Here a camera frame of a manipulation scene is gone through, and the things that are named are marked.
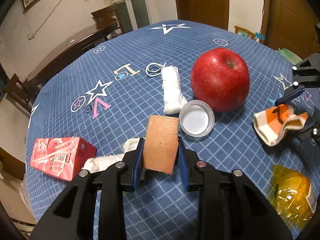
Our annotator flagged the small wooden chair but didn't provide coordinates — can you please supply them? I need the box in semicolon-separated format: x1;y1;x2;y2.
234;25;258;42

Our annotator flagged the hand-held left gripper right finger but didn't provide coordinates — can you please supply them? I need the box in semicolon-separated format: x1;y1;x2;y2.
177;136;293;240

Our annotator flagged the glass double door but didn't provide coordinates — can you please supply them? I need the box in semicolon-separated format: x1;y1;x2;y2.
106;0;152;33

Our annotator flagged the red apple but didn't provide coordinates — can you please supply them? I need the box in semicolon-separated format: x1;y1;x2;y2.
190;47;250;113

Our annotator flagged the plastic bottle cap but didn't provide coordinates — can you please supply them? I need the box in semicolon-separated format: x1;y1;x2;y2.
179;100;215;138

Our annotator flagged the yellow plastic packet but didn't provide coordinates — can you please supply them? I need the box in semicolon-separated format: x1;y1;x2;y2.
271;164;316;227

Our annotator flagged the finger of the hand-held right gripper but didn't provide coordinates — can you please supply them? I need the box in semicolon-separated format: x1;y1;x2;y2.
297;120;320;146
275;54;320;106

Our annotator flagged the white crumpled paper towel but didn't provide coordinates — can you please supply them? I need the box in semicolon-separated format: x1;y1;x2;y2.
82;137;145;174

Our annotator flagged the tan sponge block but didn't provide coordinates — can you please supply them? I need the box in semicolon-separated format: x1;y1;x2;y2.
142;115;181;175

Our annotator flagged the orange white carton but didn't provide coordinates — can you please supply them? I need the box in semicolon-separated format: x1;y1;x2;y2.
253;104;308;147

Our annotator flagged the dark wooden dining table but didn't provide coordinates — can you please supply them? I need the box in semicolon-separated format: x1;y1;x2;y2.
25;21;119;85

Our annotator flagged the wall cable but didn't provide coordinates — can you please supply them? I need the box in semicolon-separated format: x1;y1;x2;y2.
26;0;75;40

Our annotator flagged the dark wooden chair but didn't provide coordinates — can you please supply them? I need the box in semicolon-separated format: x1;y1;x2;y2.
90;4;123;40
5;74;33;114

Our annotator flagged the brown panelled wooden door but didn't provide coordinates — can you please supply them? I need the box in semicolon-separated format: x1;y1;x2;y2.
260;0;320;58

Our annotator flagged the white gauze roll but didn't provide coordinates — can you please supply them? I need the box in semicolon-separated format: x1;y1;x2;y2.
145;62;188;114

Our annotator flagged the trash bin with green bag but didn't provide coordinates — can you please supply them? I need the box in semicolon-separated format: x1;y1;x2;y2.
276;48;304;65

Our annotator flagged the white plastic floor bag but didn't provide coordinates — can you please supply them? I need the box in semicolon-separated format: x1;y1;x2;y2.
19;180;35;213

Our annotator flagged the red drink carton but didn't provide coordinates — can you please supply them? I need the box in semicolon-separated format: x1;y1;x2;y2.
30;136;97;182

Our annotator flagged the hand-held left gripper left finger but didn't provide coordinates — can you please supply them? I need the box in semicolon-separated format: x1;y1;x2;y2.
31;137;146;240

